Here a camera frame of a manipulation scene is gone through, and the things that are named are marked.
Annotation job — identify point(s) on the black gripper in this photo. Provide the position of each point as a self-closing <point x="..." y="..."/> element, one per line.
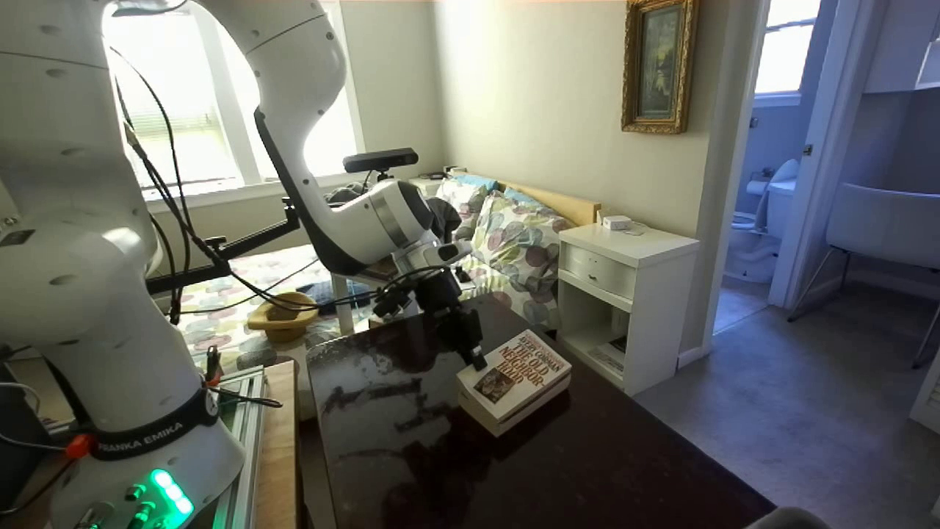
<point x="435" y="295"/>

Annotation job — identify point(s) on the white paperback book red title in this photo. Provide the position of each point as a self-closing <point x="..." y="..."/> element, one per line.
<point x="514" y="369"/>

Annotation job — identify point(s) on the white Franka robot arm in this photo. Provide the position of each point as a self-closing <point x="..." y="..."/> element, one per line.
<point x="78" y="295"/>

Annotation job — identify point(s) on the floral blanket bed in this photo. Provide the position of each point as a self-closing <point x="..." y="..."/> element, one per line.
<point x="517" y="244"/>

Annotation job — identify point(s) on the dark blue cushion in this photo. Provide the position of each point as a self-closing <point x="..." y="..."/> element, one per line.
<point x="317" y="295"/>

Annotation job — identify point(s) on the white nightstand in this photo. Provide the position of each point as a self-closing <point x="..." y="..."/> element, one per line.
<point x="648" y="295"/>

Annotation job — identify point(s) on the small white box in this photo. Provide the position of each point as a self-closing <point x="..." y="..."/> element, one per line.
<point x="614" y="223"/>

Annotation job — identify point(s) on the yellow bowl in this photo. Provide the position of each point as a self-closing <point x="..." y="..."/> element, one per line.
<point x="283" y="317"/>

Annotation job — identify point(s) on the wooden robot stand board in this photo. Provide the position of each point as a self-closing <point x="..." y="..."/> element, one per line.
<point x="281" y="460"/>

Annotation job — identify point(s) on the white toilet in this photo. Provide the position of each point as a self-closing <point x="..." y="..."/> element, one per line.
<point x="778" y="206"/>

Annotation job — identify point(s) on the gold framed picture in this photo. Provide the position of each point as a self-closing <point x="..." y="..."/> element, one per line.
<point x="659" y="59"/>

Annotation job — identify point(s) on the large bright window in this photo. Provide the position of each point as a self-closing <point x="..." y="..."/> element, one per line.
<point x="195" y="148"/>

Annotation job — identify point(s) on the red round button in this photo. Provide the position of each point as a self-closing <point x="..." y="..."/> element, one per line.
<point x="78" y="447"/>

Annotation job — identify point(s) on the white door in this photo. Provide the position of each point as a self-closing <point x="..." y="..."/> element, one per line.
<point x="831" y="148"/>

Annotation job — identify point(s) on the small bathroom window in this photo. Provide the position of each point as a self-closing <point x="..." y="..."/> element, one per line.
<point x="786" y="47"/>

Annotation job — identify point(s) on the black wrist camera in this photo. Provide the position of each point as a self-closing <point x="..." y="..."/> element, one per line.
<point x="441" y="220"/>

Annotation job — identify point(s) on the black exterior camera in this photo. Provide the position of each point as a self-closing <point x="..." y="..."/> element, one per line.
<point x="380" y="159"/>

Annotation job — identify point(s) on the aluminium base frame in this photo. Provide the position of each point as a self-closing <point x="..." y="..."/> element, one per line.
<point x="245" y="441"/>

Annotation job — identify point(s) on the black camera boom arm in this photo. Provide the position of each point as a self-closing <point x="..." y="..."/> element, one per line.
<point x="245" y="241"/>

